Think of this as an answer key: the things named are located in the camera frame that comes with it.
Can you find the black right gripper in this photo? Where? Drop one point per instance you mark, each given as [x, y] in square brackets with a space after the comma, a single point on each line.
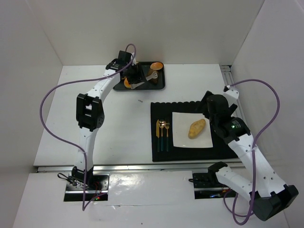
[206, 104]

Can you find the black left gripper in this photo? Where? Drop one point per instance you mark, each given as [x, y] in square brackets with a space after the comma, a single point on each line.
[136, 77]

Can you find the grey metal tongs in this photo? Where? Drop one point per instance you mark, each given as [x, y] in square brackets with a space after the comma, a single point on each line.
[153, 75]

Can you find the long yellow bread roll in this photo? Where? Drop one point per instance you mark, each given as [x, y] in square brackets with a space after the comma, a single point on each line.
[196, 128]

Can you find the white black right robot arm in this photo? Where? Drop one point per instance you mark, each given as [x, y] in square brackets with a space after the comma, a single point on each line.
[267, 192]

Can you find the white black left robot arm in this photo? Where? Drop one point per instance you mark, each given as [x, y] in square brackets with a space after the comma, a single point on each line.
[90, 116]

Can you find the black rectangular bread tray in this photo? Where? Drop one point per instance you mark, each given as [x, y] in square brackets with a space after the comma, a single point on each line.
[153, 84]

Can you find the orange white-centred donut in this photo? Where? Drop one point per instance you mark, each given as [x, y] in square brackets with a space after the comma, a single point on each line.
[126, 83]

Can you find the brown chocolate croissant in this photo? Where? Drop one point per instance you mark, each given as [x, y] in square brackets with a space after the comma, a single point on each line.
[154, 81]

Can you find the orange sesame burger bun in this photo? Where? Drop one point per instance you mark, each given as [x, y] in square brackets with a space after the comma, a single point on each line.
[156, 66]

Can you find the white square plate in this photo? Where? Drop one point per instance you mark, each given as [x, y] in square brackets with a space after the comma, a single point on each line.
[180, 126]

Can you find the black scalloped placemat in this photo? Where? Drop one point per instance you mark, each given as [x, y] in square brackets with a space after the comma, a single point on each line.
[163, 111]

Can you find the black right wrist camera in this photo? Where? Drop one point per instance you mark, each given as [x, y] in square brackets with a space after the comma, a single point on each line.
[236, 128]

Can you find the aluminium rail right side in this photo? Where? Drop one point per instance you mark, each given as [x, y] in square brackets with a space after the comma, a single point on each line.
[228, 76]

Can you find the gold fork green handle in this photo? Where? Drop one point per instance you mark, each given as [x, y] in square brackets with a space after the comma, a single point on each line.
[167, 127]

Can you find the gold knife green handle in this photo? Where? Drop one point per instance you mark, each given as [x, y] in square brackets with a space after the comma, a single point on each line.
[158, 136]

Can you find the gold spoon green handle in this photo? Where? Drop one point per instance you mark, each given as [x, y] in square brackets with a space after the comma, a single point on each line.
[162, 125]

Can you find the aluminium rail front edge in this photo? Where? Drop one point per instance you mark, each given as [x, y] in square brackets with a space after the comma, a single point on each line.
[141, 167]

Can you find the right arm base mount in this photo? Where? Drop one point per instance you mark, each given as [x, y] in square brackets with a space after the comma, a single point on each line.
[205, 187]

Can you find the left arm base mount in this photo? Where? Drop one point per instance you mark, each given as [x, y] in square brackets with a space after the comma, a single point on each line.
[98, 189]

